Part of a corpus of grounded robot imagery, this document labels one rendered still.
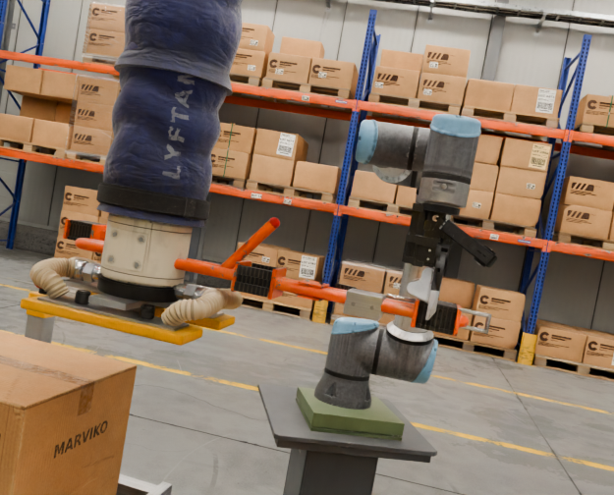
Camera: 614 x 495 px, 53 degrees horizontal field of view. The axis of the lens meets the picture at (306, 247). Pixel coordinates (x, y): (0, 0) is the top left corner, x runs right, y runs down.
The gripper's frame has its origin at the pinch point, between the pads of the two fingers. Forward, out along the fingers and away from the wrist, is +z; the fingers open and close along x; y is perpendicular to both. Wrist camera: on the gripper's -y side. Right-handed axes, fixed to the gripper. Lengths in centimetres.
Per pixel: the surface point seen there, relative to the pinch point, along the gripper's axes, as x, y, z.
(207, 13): 9, 51, -48
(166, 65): 12, 55, -37
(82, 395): 4, 67, 31
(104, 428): -8, 67, 42
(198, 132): 6, 50, -26
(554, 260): -856, -148, -12
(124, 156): 11, 62, -19
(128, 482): -31, 70, 64
